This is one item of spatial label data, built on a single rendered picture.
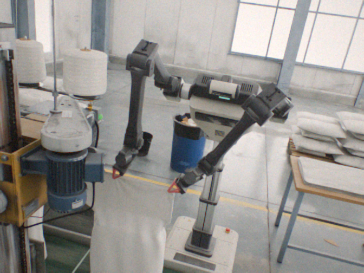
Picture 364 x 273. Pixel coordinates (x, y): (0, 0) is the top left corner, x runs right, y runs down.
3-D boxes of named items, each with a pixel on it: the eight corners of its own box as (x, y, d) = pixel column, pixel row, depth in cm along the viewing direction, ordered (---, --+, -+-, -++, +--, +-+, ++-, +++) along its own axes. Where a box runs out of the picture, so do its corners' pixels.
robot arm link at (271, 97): (291, 95, 113) (271, 76, 115) (262, 122, 117) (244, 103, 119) (294, 105, 155) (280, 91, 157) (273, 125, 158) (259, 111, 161)
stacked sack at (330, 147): (336, 147, 472) (338, 138, 467) (342, 158, 433) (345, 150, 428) (290, 137, 483) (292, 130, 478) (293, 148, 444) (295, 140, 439)
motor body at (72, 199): (93, 199, 135) (95, 146, 126) (74, 220, 121) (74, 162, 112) (61, 191, 138) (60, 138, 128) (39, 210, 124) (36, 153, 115)
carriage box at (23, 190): (68, 186, 152) (67, 125, 140) (19, 229, 121) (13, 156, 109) (23, 175, 156) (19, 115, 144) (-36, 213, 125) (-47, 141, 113)
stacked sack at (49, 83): (80, 90, 495) (80, 80, 489) (65, 96, 455) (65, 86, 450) (43, 82, 506) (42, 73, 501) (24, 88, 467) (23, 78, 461)
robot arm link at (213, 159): (276, 112, 119) (256, 92, 122) (270, 116, 115) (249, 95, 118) (216, 174, 147) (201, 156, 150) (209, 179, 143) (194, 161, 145)
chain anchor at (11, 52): (17, 61, 107) (15, 42, 105) (6, 63, 102) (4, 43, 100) (10, 59, 107) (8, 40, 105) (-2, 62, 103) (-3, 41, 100)
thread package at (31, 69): (53, 80, 136) (53, 40, 130) (32, 87, 123) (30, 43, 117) (23, 75, 139) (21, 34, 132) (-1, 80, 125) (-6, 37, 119)
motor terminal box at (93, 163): (104, 176, 133) (106, 151, 129) (103, 189, 124) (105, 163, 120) (84, 176, 131) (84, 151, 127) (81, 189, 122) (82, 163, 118)
